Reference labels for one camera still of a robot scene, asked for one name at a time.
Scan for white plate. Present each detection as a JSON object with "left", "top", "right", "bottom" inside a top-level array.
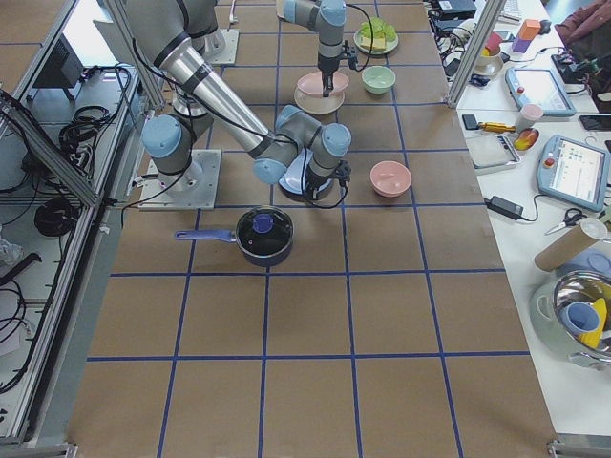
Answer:
[{"left": 294, "top": 88, "right": 345, "bottom": 115}]

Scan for aluminium frame post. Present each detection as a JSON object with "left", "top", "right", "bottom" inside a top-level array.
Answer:
[{"left": 446, "top": 0, "right": 505, "bottom": 109}]

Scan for teach pendant near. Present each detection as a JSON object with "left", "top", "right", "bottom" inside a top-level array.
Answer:
[{"left": 537, "top": 135, "right": 610, "bottom": 212}]

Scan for green bowl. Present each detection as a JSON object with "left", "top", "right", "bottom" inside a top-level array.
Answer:
[{"left": 362, "top": 66, "right": 396, "bottom": 94}]

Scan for teach pendant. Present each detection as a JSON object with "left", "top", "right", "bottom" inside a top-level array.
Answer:
[
  {"left": 537, "top": 135, "right": 610, "bottom": 212},
  {"left": 504, "top": 67, "right": 577, "bottom": 117}
]

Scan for kitchen scale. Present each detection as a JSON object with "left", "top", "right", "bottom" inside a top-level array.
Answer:
[{"left": 466, "top": 135, "right": 521, "bottom": 175}]

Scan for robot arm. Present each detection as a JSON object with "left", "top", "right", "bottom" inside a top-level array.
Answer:
[
  {"left": 277, "top": 0, "right": 358, "bottom": 97},
  {"left": 125, "top": 1, "right": 351, "bottom": 201}
]

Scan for teach pendant far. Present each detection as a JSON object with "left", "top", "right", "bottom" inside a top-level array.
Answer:
[{"left": 504, "top": 67, "right": 577, "bottom": 117}]

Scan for bread slice on plate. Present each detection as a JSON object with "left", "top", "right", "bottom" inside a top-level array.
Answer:
[{"left": 359, "top": 35, "right": 387, "bottom": 52}]

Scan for green lettuce leaf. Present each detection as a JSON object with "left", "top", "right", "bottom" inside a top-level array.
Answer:
[{"left": 359, "top": 17, "right": 397, "bottom": 41}]

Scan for black power adapter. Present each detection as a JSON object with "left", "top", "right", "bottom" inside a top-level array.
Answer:
[{"left": 484, "top": 196, "right": 523, "bottom": 220}]

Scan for pink plate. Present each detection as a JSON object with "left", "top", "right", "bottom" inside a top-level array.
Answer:
[{"left": 297, "top": 71, "right": 349, "bottom": 98}]

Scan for steel mixing bowl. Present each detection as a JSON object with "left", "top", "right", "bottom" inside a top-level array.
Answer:
[{"left": 530, "top": 271, "right": 610, "bottom": 369}]

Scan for scissors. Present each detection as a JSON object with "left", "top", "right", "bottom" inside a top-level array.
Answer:
[{"left": 545, "top": 208, "right": 586, "bottom": 236}]

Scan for blue saucepan with lid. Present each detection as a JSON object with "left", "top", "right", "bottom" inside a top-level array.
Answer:
[{"left": 175, "top": 205, "right": 294, "bottom": 267}]

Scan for pink bowl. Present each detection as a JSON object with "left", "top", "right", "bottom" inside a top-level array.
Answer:
[{"left": 369, "top": 160, "right": 412, "bottom": 198}]

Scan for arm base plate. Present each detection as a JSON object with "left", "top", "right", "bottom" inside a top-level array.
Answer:
[
  {"left": 192, "top": 29, "right": 240, "bottom": 66},
  {"left": 137, "top": 149, "right": 221, "bottom": 211}
]

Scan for white paper cup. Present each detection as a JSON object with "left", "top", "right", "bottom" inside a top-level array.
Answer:
[{"left": 515, "top": 103, "right": 544, "bottom": 133}]

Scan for cardboard tube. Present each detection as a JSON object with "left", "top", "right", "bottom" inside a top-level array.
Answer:
[{"left": 534, "top": 218, "right": 608, "bottom": 272}]

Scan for blue plate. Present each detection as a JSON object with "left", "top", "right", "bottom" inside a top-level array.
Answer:
[{"left": 278, "top": 150, "right": 313, "bottom": 196}]

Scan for blue cup in bowl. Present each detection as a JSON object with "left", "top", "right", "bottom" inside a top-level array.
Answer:
[{"left": 563, "top": 300, "right": 607, "bottom": 335}]

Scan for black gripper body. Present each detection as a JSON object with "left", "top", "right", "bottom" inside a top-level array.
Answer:
[
  {"left": 303, "top": 159, "right": 351, "bottom": 200},
  {"left": 317, "top": 40, "right": 358, "bottom": 81}
]

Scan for green plate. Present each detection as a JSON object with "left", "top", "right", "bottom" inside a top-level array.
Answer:
[{"left": 353, "top": 31, "right": 399, "bottom": 55}]

